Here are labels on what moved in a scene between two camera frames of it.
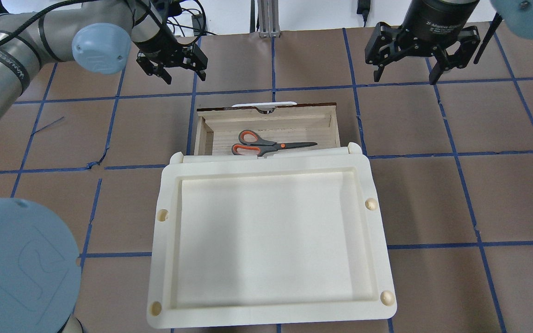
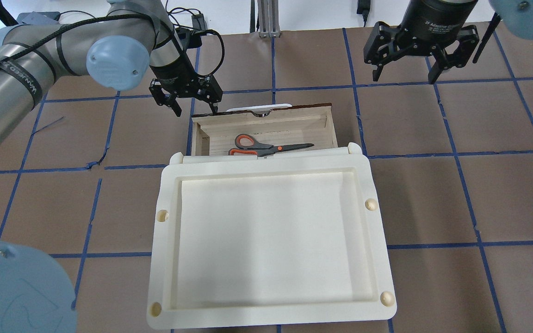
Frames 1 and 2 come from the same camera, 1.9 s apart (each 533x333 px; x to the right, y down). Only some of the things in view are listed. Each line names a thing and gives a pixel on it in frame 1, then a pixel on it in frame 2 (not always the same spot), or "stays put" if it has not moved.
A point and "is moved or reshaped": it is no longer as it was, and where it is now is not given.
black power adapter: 197,21 stays put
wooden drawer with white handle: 255,128 is moved or reshaped
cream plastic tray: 268,240 stays put
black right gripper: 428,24 stays put
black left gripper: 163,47 -> 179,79
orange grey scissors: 253,145 is moved or reshaped
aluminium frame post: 268,18 stays put
